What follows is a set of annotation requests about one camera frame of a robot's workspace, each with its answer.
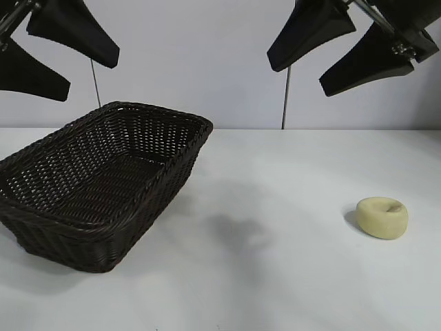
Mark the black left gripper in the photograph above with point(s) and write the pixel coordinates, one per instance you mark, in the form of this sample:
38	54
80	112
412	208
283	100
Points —
12	13

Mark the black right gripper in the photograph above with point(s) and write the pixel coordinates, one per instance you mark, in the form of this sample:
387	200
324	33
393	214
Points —
413	24

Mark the dark brown wicker basket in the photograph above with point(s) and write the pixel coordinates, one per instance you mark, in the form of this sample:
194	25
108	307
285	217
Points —
103	179

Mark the pale yellow egg yolk pastry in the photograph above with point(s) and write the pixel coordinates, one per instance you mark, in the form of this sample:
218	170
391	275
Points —
379	220

